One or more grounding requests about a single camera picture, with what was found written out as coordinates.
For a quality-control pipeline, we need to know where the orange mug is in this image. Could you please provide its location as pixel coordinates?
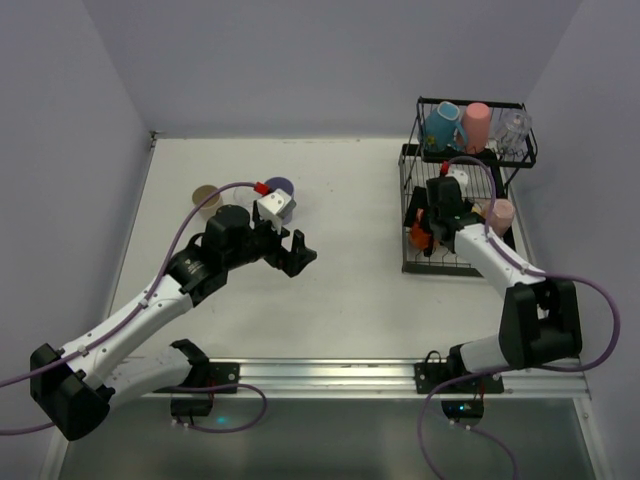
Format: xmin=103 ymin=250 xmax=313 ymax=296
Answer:
xmin=409 ymin=208 xmax=439 ymax=251

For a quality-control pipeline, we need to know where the pink ceramic mug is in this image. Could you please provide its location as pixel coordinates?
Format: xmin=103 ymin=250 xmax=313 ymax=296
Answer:
xmin=485 ymin=199 xmax=516 ymax=237

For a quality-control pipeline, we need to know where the lavender cup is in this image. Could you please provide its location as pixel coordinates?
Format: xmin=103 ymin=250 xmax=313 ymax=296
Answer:
xmin=265 ymin=177 xmax=295 ymax=225

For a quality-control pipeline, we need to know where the beige cup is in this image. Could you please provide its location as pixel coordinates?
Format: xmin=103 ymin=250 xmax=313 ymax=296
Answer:
xmin=192 ymin=185 xmax=224 ymax=219

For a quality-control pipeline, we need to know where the yellow mug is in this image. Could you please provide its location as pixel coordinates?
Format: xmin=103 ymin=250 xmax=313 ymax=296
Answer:
xmin=472 ymin=205 xmax=486 ymax=219

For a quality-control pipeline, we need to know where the clear glass cup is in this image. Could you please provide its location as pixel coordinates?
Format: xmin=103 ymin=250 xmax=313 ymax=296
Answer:
xmin=233 ymin=187 xmax=260 ymax=209

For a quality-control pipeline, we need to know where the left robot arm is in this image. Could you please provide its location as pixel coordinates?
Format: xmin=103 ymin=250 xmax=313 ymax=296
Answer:
xmin=30 ymin=205 xmax=317 ymax=441

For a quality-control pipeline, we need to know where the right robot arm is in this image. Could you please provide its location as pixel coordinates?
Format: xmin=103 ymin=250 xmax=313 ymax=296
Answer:
xmin=404 ymin=175 xmax=582 ymax=380

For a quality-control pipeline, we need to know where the black dish rack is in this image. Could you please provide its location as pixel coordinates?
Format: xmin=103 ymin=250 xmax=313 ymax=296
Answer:
xmin=398 ymin=97 xmax=538 ymax=277

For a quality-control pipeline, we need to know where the clear glass upper rack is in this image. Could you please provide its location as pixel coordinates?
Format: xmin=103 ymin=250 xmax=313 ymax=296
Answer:
xmin=494 ymin=110 xmax=533 ymax=155

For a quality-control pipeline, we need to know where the blue mug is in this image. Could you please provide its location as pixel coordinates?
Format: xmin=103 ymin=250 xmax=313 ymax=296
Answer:
xmin=422 ymin=101 xmax=468 ymax=152

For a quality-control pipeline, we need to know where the pink tumbler cup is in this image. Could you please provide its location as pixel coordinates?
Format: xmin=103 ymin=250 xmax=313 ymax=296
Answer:
xmin=461 ymin=102 xmax=491 ymax=154

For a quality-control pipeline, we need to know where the left control box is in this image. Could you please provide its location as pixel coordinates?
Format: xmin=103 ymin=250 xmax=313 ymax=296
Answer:
xmin=170 ymin=397 xmax=213 ymax=426

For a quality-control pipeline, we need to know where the control box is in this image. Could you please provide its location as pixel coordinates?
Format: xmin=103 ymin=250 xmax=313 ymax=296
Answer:
xmin=441 ymin=400 xmax=485 ymax=428
xmin=170 ymin=397 xmax=213 ymax=426

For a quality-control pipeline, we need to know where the right control box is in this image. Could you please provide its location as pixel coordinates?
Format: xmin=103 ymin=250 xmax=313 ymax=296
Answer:
xmin=441 ymin=400 xmax=485 ymax=428

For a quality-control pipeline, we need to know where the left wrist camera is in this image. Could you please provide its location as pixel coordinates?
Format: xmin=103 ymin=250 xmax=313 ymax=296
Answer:
xmin=256 ymin=189 xmax=296 ymax=234

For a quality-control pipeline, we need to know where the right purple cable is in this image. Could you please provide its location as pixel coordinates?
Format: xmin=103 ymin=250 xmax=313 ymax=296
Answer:
xmin=417 ymin=155 xmax=622 ymax=480

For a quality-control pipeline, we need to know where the purple cable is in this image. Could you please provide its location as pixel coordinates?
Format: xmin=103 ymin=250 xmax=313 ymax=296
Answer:
xmin=417 ymin=155 xmax=622 ymax=480
xmin=0 ymin=179 xmax=269 ymax=435

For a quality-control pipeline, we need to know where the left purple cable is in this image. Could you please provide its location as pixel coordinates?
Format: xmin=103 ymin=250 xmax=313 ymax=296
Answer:
xmin=0 ymin=179 xmax=269 ymax=435

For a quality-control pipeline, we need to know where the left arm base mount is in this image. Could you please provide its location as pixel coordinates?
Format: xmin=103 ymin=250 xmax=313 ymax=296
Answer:
xmin=205 ymin=361 xmax=240 ymax=395

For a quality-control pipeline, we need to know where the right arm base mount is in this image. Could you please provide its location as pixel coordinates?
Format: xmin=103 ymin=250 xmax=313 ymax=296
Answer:
xmin=414 ymin=350 xmax=505 ymax=394

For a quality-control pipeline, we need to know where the aluminium mounting rail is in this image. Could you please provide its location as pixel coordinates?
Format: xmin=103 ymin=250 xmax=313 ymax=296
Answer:
xmin=139 ymin=357 xmax=591 ymax=399

